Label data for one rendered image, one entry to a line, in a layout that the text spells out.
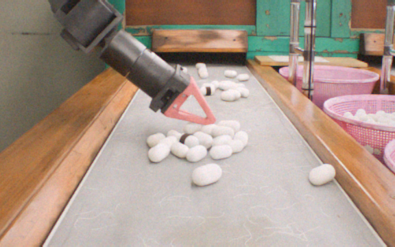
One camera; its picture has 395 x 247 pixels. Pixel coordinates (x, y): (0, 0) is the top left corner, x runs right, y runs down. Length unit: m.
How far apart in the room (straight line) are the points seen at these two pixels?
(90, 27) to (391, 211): 0.48
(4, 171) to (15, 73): 1.88
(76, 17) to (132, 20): 0.83
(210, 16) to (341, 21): 0.43
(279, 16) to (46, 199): 1.18
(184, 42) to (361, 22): 0.60
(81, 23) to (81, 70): 1.64
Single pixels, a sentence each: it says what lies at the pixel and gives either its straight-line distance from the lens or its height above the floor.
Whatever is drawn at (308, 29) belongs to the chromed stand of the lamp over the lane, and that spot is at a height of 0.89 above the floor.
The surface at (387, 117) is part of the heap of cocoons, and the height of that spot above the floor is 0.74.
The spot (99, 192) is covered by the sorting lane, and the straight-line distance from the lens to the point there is 0.52.
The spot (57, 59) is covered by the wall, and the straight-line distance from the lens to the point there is 2.34.
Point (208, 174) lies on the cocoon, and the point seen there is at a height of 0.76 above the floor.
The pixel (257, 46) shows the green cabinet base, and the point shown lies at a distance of 1.51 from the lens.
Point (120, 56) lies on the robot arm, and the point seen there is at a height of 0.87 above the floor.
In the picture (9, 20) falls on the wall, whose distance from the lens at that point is 2.38.
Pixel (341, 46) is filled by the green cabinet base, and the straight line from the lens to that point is 1.57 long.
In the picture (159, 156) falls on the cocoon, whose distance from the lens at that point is 0.59.
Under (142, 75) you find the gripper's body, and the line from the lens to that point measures 0.69.
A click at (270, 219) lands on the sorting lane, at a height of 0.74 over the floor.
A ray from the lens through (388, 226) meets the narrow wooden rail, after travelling 0.42.
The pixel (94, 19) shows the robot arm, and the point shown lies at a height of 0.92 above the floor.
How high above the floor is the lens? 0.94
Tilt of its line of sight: 15 degrees down
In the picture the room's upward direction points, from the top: straight up
